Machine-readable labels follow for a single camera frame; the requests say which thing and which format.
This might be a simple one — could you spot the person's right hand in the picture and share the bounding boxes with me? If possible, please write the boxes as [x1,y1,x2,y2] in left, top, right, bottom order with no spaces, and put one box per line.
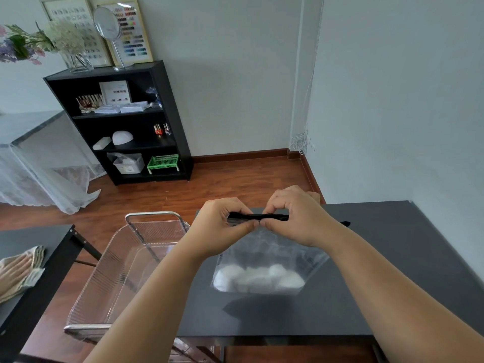
[260,185,352,249]

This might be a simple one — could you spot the gold framed colour chart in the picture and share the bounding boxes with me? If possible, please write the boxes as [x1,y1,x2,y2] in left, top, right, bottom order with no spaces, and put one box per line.
[94,0,154,68]

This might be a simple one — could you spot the round standing mirror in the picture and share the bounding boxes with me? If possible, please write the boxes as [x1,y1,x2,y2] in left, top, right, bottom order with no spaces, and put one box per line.
[92,6,135,71]

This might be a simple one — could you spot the white sample card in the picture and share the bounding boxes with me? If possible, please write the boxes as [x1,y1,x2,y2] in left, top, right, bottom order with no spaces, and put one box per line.
[99,80,132,105]

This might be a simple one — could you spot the silver framed nail chart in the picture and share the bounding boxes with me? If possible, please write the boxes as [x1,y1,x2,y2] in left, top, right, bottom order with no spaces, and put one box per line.
[39,0,113,69]

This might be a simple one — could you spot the white dome nail lamp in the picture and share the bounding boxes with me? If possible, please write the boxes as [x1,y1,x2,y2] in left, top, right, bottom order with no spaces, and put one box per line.
[111,130,135,146]

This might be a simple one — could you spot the person's right forearm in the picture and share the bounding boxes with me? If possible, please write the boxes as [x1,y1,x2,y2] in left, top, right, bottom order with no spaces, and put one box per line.
[325,226,484,363]

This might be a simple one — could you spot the person's left forearm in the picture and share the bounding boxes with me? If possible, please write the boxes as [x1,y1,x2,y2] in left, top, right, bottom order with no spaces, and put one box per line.
[83,241,227,363]

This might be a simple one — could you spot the clear glass vase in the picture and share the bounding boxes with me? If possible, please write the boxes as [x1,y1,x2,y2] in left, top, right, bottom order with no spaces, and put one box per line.
[59,52,94,74]

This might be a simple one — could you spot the white lace tablecloth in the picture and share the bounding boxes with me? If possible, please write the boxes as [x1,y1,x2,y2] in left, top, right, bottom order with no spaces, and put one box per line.
[0,110,107,215]

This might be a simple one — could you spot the white flower bouquet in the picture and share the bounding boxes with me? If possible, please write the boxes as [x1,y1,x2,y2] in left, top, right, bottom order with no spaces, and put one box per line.
[0,20,85,66]

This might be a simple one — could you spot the olive folded towel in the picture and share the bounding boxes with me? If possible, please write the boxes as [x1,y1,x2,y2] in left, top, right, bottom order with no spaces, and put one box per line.
[0,245,46,304]

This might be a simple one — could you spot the cluster of small brown bottles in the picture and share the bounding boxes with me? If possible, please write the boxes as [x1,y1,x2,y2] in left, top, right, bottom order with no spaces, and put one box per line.
[75,94,105,114]

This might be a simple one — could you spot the small blue clear ornament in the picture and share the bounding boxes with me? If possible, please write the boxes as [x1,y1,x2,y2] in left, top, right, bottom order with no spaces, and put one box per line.
[145,86,163,108]

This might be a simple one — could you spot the white storage box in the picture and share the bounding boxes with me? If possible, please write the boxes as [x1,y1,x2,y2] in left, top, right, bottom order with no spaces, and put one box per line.
[107,153,146,175]

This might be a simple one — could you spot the black bookshelf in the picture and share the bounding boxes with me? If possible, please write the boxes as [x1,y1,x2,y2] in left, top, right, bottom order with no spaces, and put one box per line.
[43,60,194,186]

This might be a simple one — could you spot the black table metal legs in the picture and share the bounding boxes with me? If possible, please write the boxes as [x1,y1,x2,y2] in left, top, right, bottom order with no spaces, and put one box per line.
[0,224,103,363]

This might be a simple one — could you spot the person's left hand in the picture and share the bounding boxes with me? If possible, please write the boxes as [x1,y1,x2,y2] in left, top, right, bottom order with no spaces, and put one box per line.
[184,197,262,262]

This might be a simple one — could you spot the white coiled cable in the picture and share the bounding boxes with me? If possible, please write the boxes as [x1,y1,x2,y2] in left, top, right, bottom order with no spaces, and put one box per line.
[290,124,317,155]

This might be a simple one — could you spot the green plastic basket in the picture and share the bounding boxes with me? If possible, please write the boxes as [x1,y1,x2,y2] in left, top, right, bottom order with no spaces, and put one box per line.
[146,154,180,175]

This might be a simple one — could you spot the clear zip bag with cotton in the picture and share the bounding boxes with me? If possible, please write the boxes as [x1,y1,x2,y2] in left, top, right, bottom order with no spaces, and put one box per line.
[211,211,351,296]

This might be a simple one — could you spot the clear plastic basket with handles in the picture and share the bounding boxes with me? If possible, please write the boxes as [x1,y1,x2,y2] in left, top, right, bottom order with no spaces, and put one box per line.
[63,210,191,344]

